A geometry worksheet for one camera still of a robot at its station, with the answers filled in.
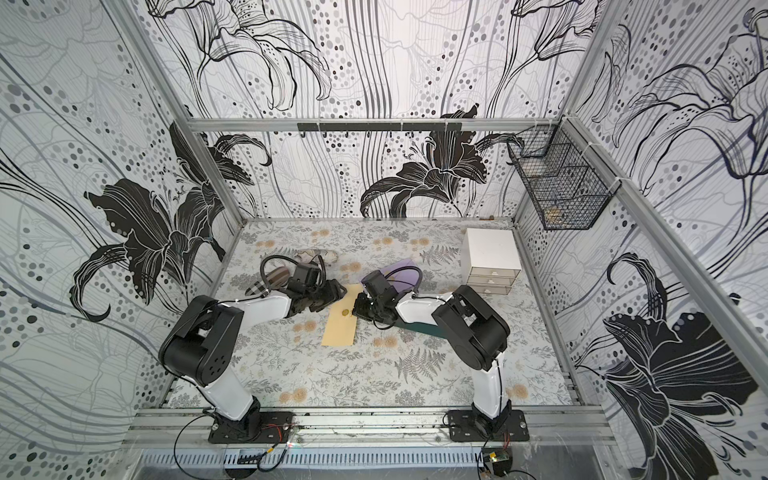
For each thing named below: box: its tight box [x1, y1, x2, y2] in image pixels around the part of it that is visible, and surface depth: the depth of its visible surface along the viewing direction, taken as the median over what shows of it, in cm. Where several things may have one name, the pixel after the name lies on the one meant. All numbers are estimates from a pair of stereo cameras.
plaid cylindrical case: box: [244, 266, 290, 297], surface depth 100 cm
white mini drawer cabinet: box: [460, 228, 522, 295], surface depth 95 cm
